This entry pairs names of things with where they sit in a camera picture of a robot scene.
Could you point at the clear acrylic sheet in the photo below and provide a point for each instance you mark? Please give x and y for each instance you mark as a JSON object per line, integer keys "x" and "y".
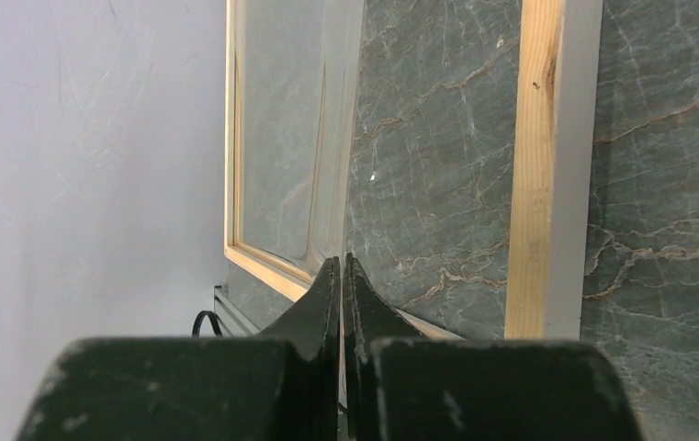
{"x": 296, "y": 69}

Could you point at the light wooden picture frame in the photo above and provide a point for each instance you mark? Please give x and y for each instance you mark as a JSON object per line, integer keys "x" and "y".
{"x": 468, "y": 168}

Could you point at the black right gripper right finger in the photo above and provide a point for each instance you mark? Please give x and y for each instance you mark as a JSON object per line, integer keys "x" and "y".
{"x": 404, "y": 385}

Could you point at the aluminium rail frame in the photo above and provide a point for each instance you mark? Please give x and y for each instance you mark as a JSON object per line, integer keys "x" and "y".
{"x": 232, "y": 322}

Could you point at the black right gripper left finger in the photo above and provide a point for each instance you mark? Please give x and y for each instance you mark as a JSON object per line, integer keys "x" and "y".
{"x": 279, "y": 384}

